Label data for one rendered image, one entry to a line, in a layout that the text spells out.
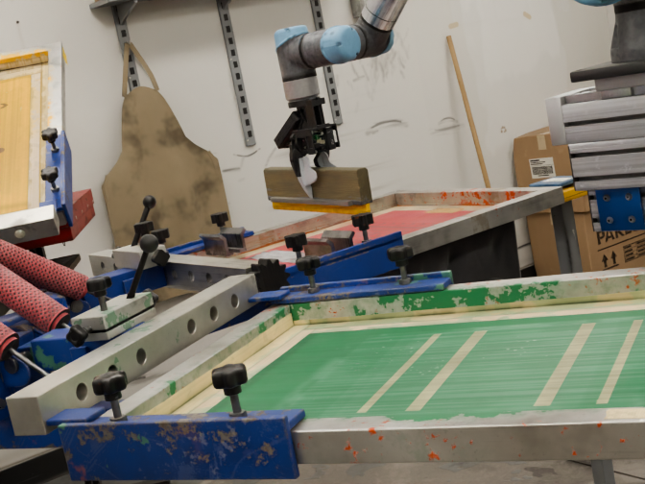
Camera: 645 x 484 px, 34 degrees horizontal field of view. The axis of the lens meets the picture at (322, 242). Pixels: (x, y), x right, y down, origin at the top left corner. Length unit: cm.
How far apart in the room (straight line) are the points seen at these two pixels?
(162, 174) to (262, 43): 77
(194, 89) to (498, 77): 177
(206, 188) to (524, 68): 202
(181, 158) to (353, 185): 223
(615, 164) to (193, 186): 264
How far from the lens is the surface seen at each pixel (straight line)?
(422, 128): 516
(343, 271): 199
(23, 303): 172
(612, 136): 198
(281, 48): 226
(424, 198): 269
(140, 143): 427
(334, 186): 223
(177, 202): 432
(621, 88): 197
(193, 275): 202
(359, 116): 492
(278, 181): 241
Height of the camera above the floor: 136
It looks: 10 degrees down
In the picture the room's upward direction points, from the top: 11 degrees counter-clockwise
